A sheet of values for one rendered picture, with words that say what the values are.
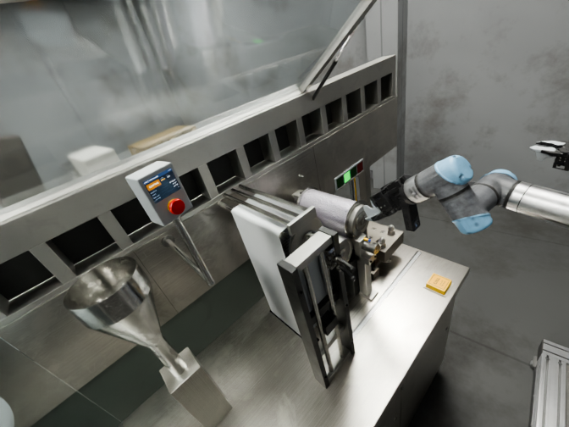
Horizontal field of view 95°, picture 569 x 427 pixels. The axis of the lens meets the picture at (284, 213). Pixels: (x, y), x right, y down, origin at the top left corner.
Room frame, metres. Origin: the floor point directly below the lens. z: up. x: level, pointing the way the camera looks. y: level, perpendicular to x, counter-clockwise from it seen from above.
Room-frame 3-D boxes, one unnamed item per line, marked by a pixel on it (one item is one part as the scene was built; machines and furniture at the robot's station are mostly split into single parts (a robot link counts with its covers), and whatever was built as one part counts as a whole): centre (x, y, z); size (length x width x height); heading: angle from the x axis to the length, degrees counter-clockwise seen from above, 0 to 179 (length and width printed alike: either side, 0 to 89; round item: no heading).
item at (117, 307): (0.43, 0.39, 1.50); 0.14 x 0.14 x 0.06
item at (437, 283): (0.65, -0.52, 0.91); 0.07 x 0.07 x 0.02; 35
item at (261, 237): (0.69, 0.11, 1.17); 0.34 x 0.05 x 0.54; 35
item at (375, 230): (0.99, -0.31, 1.00); 0.40 x 0.16 x 0.06; 35
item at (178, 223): (0.47, 0.21, 1.51); 0.02 x 0.02 x 0.20
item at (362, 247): (0.70, -0.25, 1.05); 0.06 x 0.05 x 0.31; 35
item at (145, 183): (0.46, 0.21, 1.66); 0.07 x 0.07 x 0.10; 45
